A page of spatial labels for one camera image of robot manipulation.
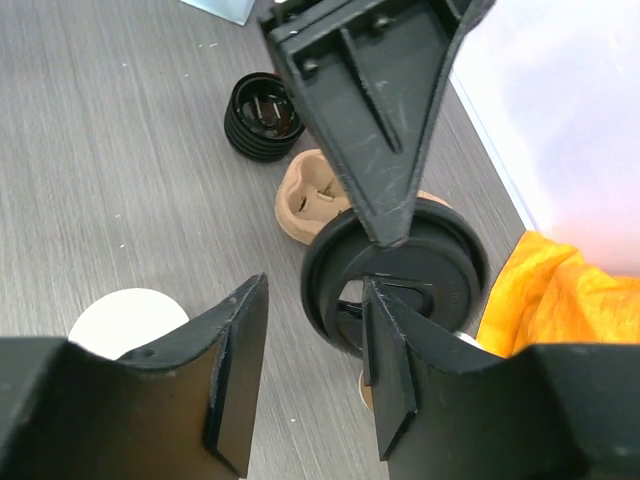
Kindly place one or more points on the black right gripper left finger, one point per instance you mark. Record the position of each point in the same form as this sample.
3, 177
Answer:
180, 407

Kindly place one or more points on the brown paper cup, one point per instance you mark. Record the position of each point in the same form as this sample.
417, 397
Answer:
124, 320

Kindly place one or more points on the stack of cardboard cup carriers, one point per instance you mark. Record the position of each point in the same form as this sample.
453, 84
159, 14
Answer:
310, 197

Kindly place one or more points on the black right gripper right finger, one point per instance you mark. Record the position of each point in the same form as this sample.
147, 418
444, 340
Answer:
445, 409

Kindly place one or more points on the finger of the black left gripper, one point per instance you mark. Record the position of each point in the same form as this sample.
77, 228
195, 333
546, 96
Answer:
367, 78

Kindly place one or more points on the black coffee cup lid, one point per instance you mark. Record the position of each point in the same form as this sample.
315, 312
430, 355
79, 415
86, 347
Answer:
442, 272

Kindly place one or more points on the light blue paper bag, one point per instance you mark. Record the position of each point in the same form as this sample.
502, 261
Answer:
234, 11

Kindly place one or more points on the orange Mickey Mouse cloth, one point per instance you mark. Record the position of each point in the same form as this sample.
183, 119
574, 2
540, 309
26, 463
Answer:
547, 293

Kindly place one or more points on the stack of black lids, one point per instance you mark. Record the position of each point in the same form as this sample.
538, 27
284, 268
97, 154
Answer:
260, 121

